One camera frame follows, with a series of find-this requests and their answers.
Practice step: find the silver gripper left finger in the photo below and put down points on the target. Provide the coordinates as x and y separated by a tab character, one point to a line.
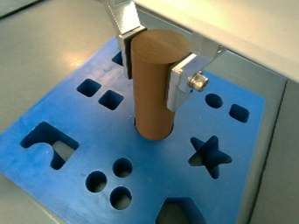
123	15

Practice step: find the blue foam shape board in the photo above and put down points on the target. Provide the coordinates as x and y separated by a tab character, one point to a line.
74	153

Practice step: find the brown wooden cylinder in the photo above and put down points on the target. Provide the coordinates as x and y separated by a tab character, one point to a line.
157	49

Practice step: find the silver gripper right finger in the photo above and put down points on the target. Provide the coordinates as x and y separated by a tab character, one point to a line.
186	73

